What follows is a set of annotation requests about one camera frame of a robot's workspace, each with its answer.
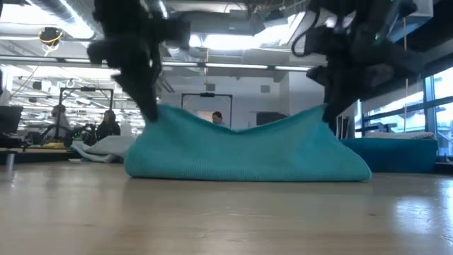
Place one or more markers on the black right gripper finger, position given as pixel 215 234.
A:
pixel 334 106

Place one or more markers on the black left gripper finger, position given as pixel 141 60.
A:
pixel 147 99

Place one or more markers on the light blue microfiber towel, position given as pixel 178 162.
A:
pixel 102 148

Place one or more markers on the grey waffle towel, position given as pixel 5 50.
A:
pixel 400 135

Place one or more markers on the teal terry towel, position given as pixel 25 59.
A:
pixel 247 156

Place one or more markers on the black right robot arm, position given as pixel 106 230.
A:
pixel 354 10

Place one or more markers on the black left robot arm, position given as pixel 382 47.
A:
pixel 117 5

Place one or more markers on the black background robot arm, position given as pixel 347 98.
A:
pixel 46 134
pixel 81 132

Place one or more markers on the person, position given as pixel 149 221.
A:
pixel 61 120
pixel 217 118
pixel 108 127

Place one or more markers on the black cabinet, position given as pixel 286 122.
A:
pixel 272 118

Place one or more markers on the large glass window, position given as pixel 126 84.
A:
pixel 400 117

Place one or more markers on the blue plastic bin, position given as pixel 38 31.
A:
pixel 389 156

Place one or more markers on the yellow black ceiling reel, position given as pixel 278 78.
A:
pixel 49 35

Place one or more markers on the long ceiling light strip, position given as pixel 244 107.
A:
pixel 35 59
pixel 230 66

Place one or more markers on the wooden workbench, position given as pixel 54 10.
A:
pixel 35 150

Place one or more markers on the black computer monitor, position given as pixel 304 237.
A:
pixel 10 118

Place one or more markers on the black robot rig frame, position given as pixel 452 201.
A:
pixel 207 94
pixel 85 89

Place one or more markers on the grey wall vent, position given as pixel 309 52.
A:
pixel 210 87
pixel 265 89

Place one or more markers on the silver ceiling air duct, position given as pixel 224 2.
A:
pixel 53 5

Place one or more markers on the black aluminium table frame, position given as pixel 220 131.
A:
pixel 35 158

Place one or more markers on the grey metal post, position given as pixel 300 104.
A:
pixel 10 161

